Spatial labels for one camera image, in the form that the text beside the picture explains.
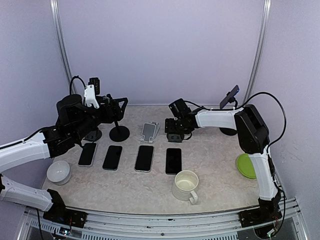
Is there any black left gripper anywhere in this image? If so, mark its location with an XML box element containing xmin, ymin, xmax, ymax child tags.
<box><xmin>72</xmin><ymin>97</ymin><xmax>128</xmax><ymax>141</ymax></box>

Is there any black round-base phone stand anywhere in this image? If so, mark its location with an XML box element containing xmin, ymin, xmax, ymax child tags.
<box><xmin>106</xmin><ymin>93</ymin><xmax>131</xmax><ymax>142</ymax></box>

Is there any phone with purple edge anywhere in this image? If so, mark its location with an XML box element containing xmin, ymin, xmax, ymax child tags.
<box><xmin>165</xmin><ymin>148</ymin><xmax>182</xmax><ymax>175</ymax></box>

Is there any silver folding phone stand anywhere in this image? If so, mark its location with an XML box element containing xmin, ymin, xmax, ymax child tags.
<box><xmin>139</xmin><ymin>121</ymin><xmax>160</xmax><ymax>144</ymax></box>

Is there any black gooseneck phone stand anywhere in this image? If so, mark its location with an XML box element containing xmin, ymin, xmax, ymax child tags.
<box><xmin>219</xmin><ymin>91</ymin><xmax>239</xmax><ymax>137</ymax></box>

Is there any blue-edged phone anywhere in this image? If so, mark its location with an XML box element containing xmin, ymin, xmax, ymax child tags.
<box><xmin>219</xmin><ymin>85</ymin><xmax>240</xmax><ymax>110</ymax></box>

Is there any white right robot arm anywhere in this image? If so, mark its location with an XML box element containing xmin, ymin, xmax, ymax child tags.
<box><xmin>164</xmin><ymin>98</ymin><xmax>281</xmax><ymax>222</ymax></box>

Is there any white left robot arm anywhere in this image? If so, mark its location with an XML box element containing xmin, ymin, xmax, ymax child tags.
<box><xmin>0</xmin><ymin>94</ymin><xmax>128</xmax><ymax>223</ymax></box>

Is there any small dark folding stand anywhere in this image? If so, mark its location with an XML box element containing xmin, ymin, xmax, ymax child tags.
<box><xmin>84</xmin><ymin>129</ymin><xmax>102</xmax><ymax>142</ymax></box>

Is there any white ribbed mug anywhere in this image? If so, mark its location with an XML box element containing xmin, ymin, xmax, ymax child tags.
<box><xmin>171</xmin><ymin>170</ymin><xmax>199</xmax><ymax>205</ymax></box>

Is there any green plate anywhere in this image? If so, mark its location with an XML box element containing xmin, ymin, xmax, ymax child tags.
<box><xmin>236</xmin><ymin>153</ymin><xmax>257</xmax><ymax>179</ymax></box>

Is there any white ceramic bowl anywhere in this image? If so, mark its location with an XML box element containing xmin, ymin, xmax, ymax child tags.
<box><xmin>46</xmin><ymin>160</ymin><xmax>71</xmax><ymax>186</ymax></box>

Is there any front aluminium rail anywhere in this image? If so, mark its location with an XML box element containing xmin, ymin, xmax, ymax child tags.
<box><xmin>17</xmin><ymin>198</ymin><xmax>308</xmax><ymax>240</ymax></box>

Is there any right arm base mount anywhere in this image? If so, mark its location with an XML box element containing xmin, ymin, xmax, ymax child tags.
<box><xmin>238</xmin><ymin>207</ymin><xmax>282</xmax><ymax>228</ymax></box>

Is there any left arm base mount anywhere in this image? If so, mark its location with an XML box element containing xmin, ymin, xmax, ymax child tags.
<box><xmin>43</xmin><ymin>208</ymin><xmax>87</xmax><ymax>229</ymax></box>

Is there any left aluminium frame post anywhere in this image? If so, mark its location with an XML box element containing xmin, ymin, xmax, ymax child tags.
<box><xmin>50</xmin><ymin>0</ymin><xmax>77</xmax><ymax>94</ymax></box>

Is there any aluminium frame post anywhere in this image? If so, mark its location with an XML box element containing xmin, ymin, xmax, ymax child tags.
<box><xmin>243</xmin><ymin>0</ymin><xmax>272</xmax><ymax>103</ymax></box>
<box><xmin>50</xmin><ymin>0</ymin><xmax>77</xmax><ymax>94</ymax></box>

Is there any right aluminium frame post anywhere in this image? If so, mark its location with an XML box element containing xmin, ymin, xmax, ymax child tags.
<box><xmin>243</xmin><ymin>0</ymin><xmax>272</xmax><ymax>103</ymax></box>

